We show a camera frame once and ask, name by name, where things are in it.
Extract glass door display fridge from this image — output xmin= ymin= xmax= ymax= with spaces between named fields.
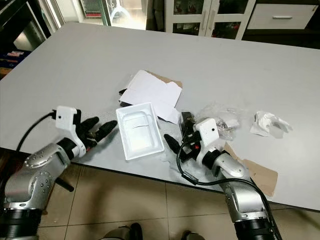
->
xmin=52 ymin=0 xmax=148 ymax=31

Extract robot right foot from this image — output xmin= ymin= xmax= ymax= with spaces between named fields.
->
xmin=180 ymin=230 xmax=206 ymax=240

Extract white flattened paper box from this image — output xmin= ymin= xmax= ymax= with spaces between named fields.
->
xmin=119 ymin=70 xmax=183 ymax=124

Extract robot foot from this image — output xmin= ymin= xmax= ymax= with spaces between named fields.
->
xmin=180 ymin=230 xmax=206 ymax=240
xmin=102 ymin=223 xmax=143 ymax=240

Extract crumpled white tissue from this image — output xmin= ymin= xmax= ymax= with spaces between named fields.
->
xmin=251 ymin=111 xmax=293 ymax=137

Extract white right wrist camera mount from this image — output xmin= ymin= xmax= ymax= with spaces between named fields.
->
xmin=194 ymin=117 xmax=220 ymax=154

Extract black table leg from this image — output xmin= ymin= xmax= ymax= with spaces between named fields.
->
xmin=57 ymin=177 xmax=76 ymax=194

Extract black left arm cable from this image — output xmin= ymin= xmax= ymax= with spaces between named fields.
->
xmin=30 ymin=112 xmax=57 ymax=146

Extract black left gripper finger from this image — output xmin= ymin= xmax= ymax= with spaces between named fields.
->
xmin=94 ymin=120 xmax=118 ymax=145
xmin=79 ymin=117 xmax=100 ymax=133

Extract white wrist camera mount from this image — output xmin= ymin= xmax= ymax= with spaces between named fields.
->
xmin=194 ymin=117 xmax=220 ymax=154
xmin=55 ymin=105 xmax=82 ymax=147

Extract white drawer front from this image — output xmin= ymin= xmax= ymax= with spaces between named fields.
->
xmin=246 ymin=3 xmax=320 ymax=31

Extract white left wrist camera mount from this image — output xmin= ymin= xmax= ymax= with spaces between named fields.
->
xmin=55 ymin=105 xmax=82 ymax=147

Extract white plastic tray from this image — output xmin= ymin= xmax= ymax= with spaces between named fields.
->
xmin=115 ymin=102 xmax=166 ymax=161

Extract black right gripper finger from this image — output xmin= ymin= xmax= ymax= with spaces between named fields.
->
xmin=181 ymin=111 xmax=199 ymax=137
xmin=163 ymin=133 xmax=185 ymax=156

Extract large brown cardboard sheet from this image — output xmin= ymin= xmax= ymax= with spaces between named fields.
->
xmin=222 ymin=142 xmax=279 ymax=197

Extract white glass-door cabinet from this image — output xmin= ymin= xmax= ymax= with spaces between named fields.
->
xmin=164 ymin=0 xmax=256 ymax=41

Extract flat clear plastic bag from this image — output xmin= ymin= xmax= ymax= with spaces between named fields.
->
xmin=159 ymin=149 xmax=187 ymax=170

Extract blue printed boxes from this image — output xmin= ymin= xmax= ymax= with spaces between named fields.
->
xmin=0 ymin=49 xmax=31 ymax=70

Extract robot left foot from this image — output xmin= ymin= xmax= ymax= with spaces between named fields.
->
xmin=102 ymin=223 xmax=143 ymax=240

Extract crumpled clear plastic wrap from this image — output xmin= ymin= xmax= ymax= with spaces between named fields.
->
xmin=197 ymin=101 xmax=246 ymax=133

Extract black framed glass cabinet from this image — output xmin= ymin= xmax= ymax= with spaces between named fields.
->
xmin=0 ymin=0 xmax=53 ymax=53

